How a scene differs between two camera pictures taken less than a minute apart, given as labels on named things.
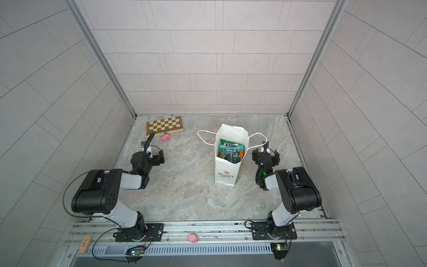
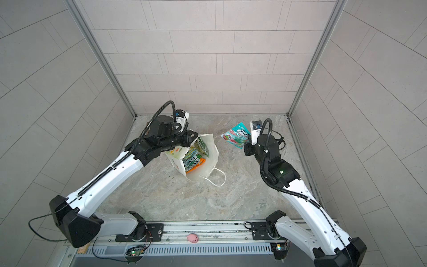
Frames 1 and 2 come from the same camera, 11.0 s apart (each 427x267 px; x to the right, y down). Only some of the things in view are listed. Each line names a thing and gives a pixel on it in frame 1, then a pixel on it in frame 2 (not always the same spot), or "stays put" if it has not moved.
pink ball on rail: x=192 y=237 stays put
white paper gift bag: x=231 y=146 to x=197 y=161
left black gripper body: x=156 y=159 to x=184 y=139
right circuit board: x=280 y=250 stays put
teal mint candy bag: x=231 y=151 to x=238 y=136
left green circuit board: x=135 y=252 stays put
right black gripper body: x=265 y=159 to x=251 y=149
